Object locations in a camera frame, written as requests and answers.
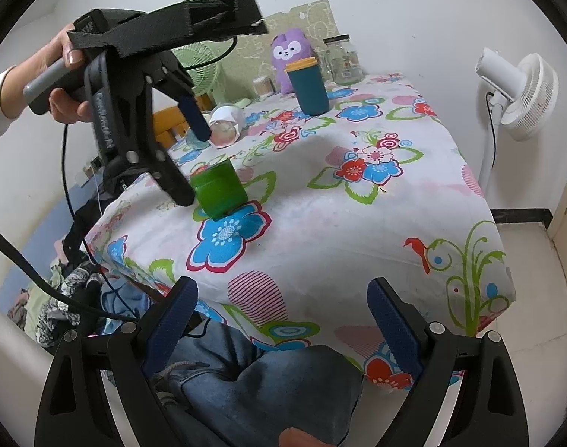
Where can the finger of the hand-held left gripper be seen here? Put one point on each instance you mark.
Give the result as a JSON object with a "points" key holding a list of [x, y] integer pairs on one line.
{"points": [[197, 121], [178, 191]]}

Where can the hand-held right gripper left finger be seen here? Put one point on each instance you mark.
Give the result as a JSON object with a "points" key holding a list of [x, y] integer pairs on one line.
{"points": [[171, 328]]}

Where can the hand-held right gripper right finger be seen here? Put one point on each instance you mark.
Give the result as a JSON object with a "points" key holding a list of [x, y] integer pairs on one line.
{"points": [[396, 328]]}

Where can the green cup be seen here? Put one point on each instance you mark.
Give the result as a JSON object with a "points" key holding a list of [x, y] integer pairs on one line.
{"points": [[220, 191]]}

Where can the white cup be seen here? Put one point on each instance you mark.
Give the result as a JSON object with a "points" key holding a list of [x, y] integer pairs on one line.
{"points": [[225, 125]]}

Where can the teal cup with yellow lid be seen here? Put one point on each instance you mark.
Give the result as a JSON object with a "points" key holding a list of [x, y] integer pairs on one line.
{"points": [[311, 88]]}

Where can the person's left hand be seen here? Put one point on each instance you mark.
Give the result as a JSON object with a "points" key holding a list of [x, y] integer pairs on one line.
{"points": [[43, 56]]}

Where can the person's right hand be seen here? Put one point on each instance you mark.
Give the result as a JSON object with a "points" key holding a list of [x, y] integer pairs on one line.
{"points": [[302, 438]]}

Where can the wooden chair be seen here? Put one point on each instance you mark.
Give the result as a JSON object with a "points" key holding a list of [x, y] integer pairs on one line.
{"points": [[167, 125]]}

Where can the green desk fan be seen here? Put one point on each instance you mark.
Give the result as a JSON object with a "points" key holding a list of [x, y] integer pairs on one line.
{"points": [[204, 81]]}

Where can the cotton swab container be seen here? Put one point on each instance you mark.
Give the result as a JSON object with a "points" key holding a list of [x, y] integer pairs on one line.
{"points": [[263, 87]]}

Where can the pile of clothes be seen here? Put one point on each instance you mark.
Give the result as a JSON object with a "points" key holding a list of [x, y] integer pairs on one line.
{"points": [[64, 300]]}

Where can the purple plush toy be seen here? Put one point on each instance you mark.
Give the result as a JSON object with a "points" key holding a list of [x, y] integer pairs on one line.
{"points": [[290, 49]]}

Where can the person's legs in jeans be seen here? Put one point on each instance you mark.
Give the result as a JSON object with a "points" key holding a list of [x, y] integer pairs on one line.
{"points": [[265, 400]]}

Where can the floral tablecloth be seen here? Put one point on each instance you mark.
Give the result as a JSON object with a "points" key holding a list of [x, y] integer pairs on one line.
{"points": [[334, 223]]}

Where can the clear glass jar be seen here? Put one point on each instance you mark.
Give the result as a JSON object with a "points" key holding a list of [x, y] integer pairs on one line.
{"points": [[344, 63]]}

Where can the white standing fan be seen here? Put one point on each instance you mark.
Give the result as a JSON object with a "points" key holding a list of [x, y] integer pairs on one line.
{"points": [[530, 93]]}

